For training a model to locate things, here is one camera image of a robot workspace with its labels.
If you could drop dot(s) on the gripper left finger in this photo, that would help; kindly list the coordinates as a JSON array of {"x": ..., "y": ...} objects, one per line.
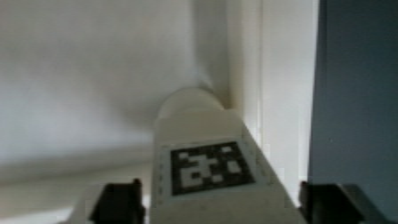
[{"x": 119, "y": 208}]

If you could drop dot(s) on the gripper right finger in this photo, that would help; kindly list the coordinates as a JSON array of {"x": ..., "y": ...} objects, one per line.
[{"x": 334, "y": 204}]

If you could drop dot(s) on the white square tabletop part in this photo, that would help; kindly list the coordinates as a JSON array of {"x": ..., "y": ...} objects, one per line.
[{"x": 98, "y": 56}]

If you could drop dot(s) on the white leg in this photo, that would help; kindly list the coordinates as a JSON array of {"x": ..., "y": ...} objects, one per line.
[{"x": 215, "y": 185}]

